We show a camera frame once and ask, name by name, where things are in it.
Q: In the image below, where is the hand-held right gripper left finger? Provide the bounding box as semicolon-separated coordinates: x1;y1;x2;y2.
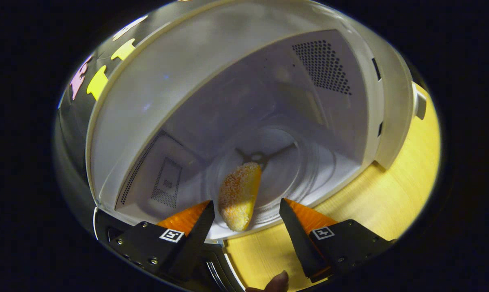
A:
107;200;216;281

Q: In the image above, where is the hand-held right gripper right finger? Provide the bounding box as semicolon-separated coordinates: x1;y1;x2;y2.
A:
279;198;397;280

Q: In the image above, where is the yellow breaded pastry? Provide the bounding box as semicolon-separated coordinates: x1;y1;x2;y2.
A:
217;162;262;232

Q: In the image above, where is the white microwave oven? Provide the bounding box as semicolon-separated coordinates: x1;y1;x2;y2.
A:
84;0;428;292

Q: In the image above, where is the glass turntable plate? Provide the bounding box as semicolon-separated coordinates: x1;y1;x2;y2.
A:
206;126;335;231

